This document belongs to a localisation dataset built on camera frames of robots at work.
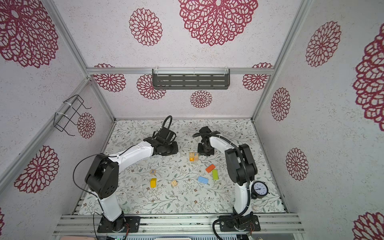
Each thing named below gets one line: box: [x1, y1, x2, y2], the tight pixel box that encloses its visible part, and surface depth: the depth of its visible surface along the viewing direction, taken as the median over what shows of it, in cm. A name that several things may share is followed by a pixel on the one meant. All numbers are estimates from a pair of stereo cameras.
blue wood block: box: [197, 176, 209, 185], surface depth 91 cm
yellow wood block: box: [150, 178, 157, 188], surface depth 89 cm
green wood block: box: [212, 169, 219, 180], surface depth 92 cm
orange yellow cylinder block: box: [189, 152, 195, 162], surface depth 99 cm
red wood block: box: [205, 164, 216, 173], surface depth 96 cm
